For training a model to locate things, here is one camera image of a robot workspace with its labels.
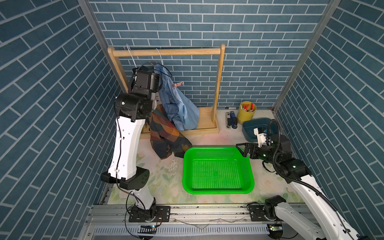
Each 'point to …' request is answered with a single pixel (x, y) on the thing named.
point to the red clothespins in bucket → (246, 108)
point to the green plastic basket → (216, 170)
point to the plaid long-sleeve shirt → (165, 137)
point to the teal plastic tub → (249, 125)
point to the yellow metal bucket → (246, 111)
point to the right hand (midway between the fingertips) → (244, 146)
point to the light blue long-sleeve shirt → (181, 108)
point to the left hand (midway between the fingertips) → (154, 94)
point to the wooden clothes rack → (204, 127)
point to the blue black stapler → (233, 120)
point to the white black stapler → (229, 120)
